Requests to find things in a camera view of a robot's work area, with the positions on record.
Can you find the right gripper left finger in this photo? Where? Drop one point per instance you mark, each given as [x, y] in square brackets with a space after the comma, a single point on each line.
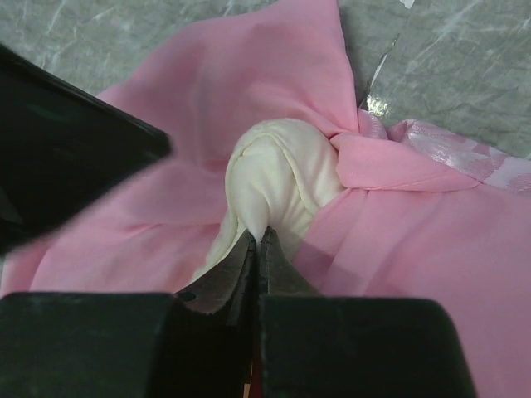
[194, 343]

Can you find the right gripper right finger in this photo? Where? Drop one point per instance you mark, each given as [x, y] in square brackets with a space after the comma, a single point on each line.
[312, 345]

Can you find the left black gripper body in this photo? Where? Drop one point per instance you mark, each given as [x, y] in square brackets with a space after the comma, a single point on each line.
[61, 150]

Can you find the pink pillowcase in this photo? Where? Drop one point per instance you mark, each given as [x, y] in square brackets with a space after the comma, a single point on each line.
[425, 213]

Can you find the cream pillow with bear print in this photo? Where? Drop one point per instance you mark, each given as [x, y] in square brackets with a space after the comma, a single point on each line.
[280, 175]

